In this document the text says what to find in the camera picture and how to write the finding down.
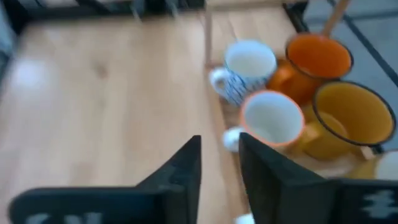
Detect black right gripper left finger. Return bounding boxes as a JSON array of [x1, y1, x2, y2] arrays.
[[8, 134, 203, 224]]

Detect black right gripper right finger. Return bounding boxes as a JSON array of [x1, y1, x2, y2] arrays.
[[238, 132, 398, 224]]

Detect cream mug orange rim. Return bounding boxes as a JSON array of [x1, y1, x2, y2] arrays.
[[221, 90, 307, 154]]

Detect yellow enamel mug black rim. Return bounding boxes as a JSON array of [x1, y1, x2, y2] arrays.
[[299, 80, 397, 161]]

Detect white mug blue geometric pattern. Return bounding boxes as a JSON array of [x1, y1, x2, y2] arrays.
[[209, 39, 278, 108]]

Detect orange enamel mug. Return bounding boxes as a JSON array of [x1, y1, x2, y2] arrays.
[[266, 32, 354, 107]]

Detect wooden mug rack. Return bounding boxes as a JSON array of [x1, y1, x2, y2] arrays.
[[203, 0, 398, 181]]

